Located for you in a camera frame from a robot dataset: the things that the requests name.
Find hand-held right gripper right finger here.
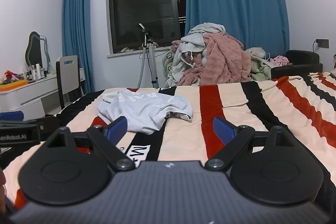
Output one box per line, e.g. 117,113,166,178
205,116,298,172

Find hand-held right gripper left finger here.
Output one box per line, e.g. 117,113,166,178
46,116,135,170

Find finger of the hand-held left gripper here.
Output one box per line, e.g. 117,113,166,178
0,112,25,122

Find white t-shirt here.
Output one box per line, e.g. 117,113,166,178
97,90,193,135

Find grey crumpled clothes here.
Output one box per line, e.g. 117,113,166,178
176,22,226,73

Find white dressing table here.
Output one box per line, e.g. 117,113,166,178
0,73,66,113

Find red toys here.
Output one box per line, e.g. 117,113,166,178
4,70,25,83

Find red black cream striped blanket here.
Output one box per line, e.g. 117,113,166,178
0,72,336,214

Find group of cosmetic bottles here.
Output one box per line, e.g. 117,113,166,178
28,63,50,81

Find wavy framed mirror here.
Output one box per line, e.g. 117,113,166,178
25,31,51,72

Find pink fluffy blanket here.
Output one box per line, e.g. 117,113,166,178
172,34,252,86

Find pale green towel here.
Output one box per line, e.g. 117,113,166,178
247,47,275,81

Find garment steamer stand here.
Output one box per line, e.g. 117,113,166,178
136,22,159,88

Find pale green flower blanket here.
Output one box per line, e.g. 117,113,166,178
162,52,184,80

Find pink garment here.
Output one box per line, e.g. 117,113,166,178
270,55,289,67

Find dark window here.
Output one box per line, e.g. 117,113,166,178
106,0,187,58

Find white chair with black frame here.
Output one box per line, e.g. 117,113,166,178
56,55,84,110

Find wall outlet with charger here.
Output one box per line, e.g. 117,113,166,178
312,39,330,52

